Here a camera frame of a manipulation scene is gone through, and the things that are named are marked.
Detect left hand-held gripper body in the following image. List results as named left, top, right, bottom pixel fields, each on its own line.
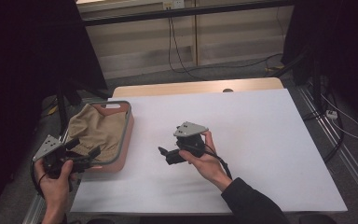
left=32, top=133, right=91, bottom=180

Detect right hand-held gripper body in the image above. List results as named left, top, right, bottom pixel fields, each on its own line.
left=172, top=120, right=210, bottom=159

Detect tan pants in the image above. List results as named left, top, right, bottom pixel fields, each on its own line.
left=66, top=103, right=129, bottom=163

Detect pink storage box grey rim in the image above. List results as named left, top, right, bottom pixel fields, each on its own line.
left=62, top=100, right=135, bottom=175

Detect person's right hand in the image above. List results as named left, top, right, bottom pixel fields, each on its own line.
left=178, top=130, right=233, bottom=191

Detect person's left hand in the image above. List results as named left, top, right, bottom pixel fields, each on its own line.
left=33, top=158, right=78, bottom=217

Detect black metal stand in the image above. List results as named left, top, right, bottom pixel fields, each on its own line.
left=55, top=81, right=113, bottom=138
left=265, top=43, right=346, bottom=164

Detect white table mat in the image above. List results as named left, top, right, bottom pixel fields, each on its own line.
left=70, top=88, right=349, bottom=216

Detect black curtain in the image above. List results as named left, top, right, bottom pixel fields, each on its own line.
left=0, top=0, right=108, bottom=216
left=281, top=0, right=358, bottom=132

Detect black horizontal bar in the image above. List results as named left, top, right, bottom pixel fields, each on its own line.
left=81, top=0, right=294, bottom=27

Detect left hand-held gripper black cable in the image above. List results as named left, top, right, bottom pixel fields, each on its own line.
left=30, top=159, right=49, bottom=200

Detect hand-held gripper black cable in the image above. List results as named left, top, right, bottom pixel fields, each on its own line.
left=30, top=159, right=49, bottom=200
left=202, top=149, right=233, bottom=181

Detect right hand-held gripper black cable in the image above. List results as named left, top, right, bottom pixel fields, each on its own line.
left=202, top=149, right=233, bottom=181

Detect white wall socket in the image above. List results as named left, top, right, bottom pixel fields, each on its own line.
left=162, top=0, right=186, bottom=10

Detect metal floor rail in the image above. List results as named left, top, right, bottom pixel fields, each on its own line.
left=296, top=83, right=358, bottom=204

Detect white cable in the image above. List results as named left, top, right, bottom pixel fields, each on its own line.
left=319, top=92, right=358, bottom=140

